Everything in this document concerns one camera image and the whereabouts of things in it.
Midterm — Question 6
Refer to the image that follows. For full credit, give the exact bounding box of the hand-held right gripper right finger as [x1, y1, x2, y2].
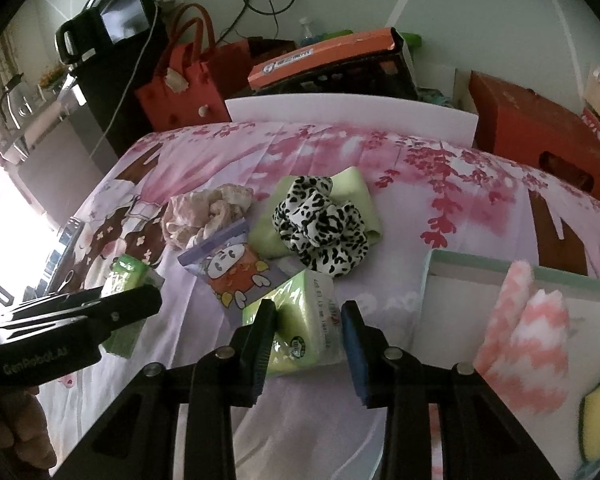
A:
[340, 300, 563, 480]

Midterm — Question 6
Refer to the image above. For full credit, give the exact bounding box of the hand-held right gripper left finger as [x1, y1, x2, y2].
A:
[55, 299, 280, 480]

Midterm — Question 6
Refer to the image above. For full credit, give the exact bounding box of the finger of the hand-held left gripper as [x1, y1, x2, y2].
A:
[0, 286, 107, 325]
[82, 284, 163, 346]

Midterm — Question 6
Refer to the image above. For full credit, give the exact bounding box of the green tissue pack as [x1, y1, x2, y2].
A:
[100, 254, 153, 358]
[242, 268, 346, 376]

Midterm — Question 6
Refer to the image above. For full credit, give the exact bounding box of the white tray with teal rim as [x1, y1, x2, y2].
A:
[415, 249, 600, 480]

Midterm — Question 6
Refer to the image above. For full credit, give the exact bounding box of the person's left hand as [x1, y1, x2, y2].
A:
[0, 385, 58, 480]

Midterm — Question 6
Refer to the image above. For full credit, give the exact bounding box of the cartoon snack pouch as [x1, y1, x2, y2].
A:
[177, 220, 293, 311]

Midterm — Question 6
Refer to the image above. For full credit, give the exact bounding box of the beige lace cloth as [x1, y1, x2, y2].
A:
[161, 184, 256, 251]

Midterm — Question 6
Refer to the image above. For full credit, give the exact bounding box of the pink floral printed blanket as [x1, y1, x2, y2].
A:
[55, 120, 600, 480]

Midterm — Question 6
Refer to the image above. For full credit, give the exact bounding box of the leopard print scrunchie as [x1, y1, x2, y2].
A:
[271, 175, 371, 279]

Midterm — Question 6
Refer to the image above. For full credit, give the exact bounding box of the grey cabinet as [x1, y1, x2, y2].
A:
[10, 85, 106, 211]

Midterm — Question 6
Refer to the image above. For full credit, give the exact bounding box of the light green cloth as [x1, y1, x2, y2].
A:
[250, 166, 383, 261]

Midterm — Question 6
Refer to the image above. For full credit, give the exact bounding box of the black cabinet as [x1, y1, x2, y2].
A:
[72, 0, 173, 161]

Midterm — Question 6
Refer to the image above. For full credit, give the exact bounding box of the red felt bag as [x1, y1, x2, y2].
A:
[135, 3, 233, 133]

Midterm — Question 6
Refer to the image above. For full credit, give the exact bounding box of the white headboard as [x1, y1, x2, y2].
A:
[224, 94, 480, 148]

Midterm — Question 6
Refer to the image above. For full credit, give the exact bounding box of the dark red bag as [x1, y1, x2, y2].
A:
[207, 37, 261, 101]

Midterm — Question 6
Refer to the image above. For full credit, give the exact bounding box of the orange black box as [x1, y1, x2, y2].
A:
[250, 35, 421, 103]

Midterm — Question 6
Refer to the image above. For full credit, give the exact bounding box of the black headset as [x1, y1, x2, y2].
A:
[55, 10, 108, 68]

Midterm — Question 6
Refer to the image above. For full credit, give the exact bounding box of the red cardboard box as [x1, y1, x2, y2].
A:
[467, 71, 600, 208]

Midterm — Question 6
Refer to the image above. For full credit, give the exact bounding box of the small monitor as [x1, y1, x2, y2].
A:
[97, 0, 153, 46]

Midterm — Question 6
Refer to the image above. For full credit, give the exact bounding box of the orange flat box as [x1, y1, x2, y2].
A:
[247, 27, 398, 93]

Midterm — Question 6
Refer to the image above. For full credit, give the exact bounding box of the black cable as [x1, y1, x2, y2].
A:
[235, 0, 298, 46]

